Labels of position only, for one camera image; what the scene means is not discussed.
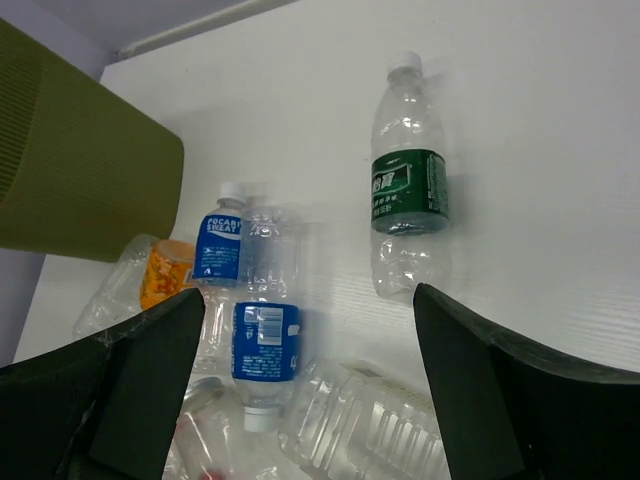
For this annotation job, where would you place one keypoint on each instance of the green label clear bottle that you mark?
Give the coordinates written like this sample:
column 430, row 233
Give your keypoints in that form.
column 409, row 208

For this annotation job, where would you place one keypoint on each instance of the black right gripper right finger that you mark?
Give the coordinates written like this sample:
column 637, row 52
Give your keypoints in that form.
column 509, row 407

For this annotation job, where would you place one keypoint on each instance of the upright Pocari Sweat blue bottle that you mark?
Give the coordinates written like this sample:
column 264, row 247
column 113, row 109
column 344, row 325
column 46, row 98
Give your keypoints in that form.
column 215, row 273

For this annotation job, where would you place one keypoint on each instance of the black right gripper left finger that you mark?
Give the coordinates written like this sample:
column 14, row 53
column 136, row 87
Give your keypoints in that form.
column 105, row 406

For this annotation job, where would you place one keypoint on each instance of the large ribbed clear bottle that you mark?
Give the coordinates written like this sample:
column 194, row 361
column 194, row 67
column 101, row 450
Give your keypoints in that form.
column 350, row 420

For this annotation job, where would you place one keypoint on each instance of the inverted Pocari Sweat blue bottle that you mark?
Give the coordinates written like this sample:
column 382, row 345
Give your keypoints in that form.
column 266, row 319

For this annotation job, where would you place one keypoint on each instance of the olive green mesh bin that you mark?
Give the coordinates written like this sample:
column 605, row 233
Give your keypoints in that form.
column 83, row 172

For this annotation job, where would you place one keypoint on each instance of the orange label plastic bottle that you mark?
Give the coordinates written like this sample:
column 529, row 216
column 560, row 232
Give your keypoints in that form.
column 148, row 272

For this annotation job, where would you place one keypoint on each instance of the silver cap clear bottle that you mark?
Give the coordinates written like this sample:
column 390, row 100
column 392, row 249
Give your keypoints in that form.
column 212, row 442

